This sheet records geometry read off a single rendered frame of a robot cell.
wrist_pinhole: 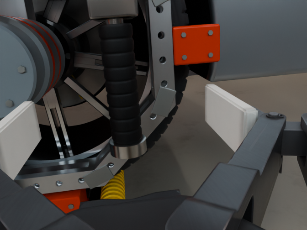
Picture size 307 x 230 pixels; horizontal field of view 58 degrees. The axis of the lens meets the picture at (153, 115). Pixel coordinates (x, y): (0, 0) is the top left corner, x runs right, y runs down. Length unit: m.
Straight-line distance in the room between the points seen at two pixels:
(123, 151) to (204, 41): 0.30
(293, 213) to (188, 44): 1.15
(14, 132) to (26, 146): 0.02
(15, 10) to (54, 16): 0.11
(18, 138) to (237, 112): 0.13
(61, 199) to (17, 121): 0.45
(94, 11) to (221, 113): 0.17
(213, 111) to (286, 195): 1.47
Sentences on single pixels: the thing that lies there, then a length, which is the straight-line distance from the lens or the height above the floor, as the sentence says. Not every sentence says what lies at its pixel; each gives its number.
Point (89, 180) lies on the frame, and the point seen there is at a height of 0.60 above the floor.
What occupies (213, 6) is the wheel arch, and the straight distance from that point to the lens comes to 0.71.
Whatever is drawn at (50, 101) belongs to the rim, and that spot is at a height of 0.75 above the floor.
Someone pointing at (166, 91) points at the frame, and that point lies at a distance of 0.53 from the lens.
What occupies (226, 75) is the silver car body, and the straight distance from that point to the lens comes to 0.73.
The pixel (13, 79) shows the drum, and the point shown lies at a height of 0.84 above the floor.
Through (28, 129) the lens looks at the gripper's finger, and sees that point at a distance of 0.20.
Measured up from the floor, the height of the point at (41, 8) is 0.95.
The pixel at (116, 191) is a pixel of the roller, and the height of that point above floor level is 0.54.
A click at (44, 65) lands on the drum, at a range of 0.43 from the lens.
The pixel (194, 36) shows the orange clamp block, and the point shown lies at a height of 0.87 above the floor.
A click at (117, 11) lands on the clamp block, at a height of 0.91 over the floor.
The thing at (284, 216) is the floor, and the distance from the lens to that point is 1.50.
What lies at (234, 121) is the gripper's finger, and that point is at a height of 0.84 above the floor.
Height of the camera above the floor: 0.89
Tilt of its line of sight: 18 degrees down
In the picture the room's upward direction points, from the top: 4 degrees counter-clockwise
